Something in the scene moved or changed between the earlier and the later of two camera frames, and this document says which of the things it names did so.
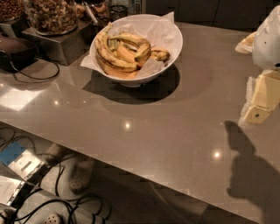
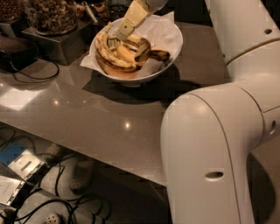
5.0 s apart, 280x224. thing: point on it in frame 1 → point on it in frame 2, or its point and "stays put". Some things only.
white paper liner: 160,31 stays put
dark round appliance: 16,52 stays put
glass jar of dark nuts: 11,10 stays put
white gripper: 268,46 → 157,3
